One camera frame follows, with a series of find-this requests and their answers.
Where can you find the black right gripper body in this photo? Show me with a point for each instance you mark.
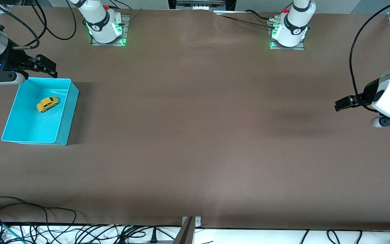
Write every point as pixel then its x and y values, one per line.
pixel 13 58

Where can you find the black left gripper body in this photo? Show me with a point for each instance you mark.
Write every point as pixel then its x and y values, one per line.
pixel 370 92

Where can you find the yellow beetle toy car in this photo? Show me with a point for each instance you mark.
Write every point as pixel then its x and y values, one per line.
pixel 47 104

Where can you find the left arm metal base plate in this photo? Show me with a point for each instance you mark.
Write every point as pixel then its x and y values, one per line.
pixel 298 47

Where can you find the black power plug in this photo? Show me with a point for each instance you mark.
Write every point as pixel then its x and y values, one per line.
pixel 153 237

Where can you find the black and silver equipment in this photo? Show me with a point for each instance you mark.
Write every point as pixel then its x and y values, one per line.
pixel 230 4

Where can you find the metal table edge bracket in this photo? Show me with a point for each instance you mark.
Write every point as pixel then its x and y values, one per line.
pixel 197 222

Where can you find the grey metal post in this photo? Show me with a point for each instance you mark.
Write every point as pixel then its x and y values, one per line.
pixel 185 235

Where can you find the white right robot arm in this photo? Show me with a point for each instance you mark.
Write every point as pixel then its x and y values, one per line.
pixel 100 23

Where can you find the turquoise plastic bin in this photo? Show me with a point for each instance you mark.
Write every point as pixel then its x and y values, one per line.
pixel 36 130

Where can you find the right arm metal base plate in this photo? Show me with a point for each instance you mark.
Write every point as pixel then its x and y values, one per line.
pixel 125 34

